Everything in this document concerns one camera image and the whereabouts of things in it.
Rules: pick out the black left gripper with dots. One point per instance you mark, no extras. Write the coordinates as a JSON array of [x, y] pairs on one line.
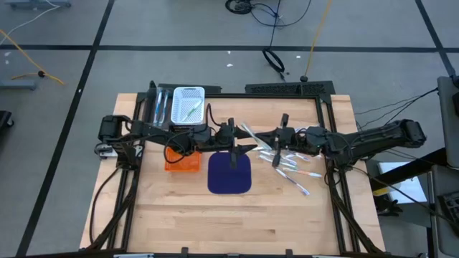
[[222, 136]]

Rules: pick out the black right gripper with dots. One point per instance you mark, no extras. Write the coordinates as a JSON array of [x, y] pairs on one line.
[[292, 136]]

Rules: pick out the packaged orange toothbrush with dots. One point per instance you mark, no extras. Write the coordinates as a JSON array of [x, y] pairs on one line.
[[308, 173]]

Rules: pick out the packaged green toothbrush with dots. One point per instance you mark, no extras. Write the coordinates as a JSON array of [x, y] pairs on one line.
[[193, 109]]

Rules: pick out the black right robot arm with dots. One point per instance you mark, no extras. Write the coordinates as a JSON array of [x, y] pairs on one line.
[[376, 138]]

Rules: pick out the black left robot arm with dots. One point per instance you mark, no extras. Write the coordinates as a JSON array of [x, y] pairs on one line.
[[150, 129]]

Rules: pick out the packaged white toothbrush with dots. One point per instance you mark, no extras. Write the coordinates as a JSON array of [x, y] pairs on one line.
[[265, 153]]

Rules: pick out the packaged pale teal toothbrush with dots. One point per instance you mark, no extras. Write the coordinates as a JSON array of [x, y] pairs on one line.
[[287, 165]]

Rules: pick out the packaged purple-bristled toothbrush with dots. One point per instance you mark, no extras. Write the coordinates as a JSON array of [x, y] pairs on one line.
[[303, 157]]

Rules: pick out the purple square mat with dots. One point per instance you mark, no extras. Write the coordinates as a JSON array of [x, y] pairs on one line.
[[229, 179]]

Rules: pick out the black perforated panel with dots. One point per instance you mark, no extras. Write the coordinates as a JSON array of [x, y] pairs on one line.
[[287, 87]]

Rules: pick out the orange plastic basket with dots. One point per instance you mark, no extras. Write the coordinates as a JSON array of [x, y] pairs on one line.
[[186, 165]]

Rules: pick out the black plastic basket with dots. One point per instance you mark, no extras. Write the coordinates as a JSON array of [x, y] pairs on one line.
[[179, 126]]

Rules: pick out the white plastic basket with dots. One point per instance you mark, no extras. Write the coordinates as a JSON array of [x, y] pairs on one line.
[[179, 100]]

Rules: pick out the clear grey plastic tray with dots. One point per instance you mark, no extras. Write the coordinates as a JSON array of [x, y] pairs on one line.
[[153, 100]]

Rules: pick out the black table clamp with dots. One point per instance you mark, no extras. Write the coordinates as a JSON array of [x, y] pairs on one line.
[[184, 252], [289, 252]]

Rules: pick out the black floor object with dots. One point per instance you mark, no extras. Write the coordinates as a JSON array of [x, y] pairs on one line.
[[389, 206]]

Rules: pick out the white box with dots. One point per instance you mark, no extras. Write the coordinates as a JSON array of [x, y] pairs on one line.
[[405, 190]]

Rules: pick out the black diagonal bar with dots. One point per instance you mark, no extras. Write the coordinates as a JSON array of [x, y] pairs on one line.
[[412, 168]]

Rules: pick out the black keyboard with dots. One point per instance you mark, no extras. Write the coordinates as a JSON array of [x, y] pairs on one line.
[[450, 208]]

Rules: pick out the grey stand foot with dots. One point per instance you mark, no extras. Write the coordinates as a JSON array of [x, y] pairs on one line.
[[36, 3], [18, 85]]

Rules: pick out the black caster object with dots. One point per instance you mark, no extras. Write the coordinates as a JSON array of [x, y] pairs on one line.
[[5, 120]]

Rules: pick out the silver arm base bracket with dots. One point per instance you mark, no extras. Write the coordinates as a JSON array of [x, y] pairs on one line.
[[104, 153]]

